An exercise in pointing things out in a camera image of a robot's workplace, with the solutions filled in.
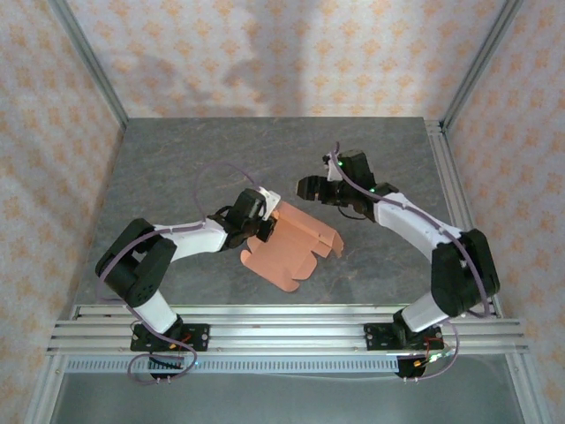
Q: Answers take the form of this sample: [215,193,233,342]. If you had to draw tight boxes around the orange paper box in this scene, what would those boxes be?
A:
[239,199,345,293]

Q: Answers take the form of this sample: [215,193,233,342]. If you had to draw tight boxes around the aluminium mounting rails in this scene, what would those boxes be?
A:
[46,304,531,357]

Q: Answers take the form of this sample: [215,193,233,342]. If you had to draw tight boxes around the grey metal panel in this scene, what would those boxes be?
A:
[48,370,529,424]

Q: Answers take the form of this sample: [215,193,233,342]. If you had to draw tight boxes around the aluminium side rail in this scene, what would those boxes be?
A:
[426,118,502,319]

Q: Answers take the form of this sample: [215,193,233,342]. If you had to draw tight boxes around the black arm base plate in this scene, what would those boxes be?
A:
[130,323,211,353]
[364,322,444,352]

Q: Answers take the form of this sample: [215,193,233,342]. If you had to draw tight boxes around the grey slotted cable duct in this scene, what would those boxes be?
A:
[65,356,401,375]

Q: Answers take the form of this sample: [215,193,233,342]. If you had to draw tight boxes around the black cable bracket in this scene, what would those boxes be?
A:
[148,356,185,382]
[395,355,432,383]

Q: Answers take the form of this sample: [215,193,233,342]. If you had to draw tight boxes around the aluminium corner post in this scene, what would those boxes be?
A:
[46,0,130,132]
[441,0,526,129]

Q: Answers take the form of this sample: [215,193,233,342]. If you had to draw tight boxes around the aluminium frame leg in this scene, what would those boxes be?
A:
[24,352,67,424]
[502,352,553,424]

